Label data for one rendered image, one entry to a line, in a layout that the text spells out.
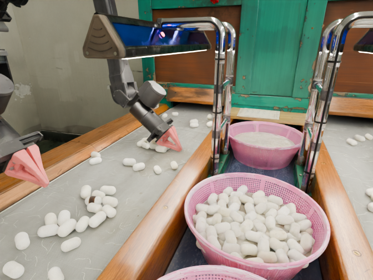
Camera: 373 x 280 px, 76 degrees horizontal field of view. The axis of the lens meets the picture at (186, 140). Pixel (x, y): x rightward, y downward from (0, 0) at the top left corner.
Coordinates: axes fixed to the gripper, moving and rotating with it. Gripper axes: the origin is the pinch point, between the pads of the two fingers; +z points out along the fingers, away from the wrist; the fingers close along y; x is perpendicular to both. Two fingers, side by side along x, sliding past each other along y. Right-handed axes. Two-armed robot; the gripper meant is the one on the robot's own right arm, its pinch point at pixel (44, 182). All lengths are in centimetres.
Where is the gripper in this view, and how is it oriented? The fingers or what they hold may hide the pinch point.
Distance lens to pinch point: 54.2
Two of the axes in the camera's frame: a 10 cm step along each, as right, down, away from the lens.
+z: 7.0, 7.1, 0.0
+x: -6.2, 6.2, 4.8
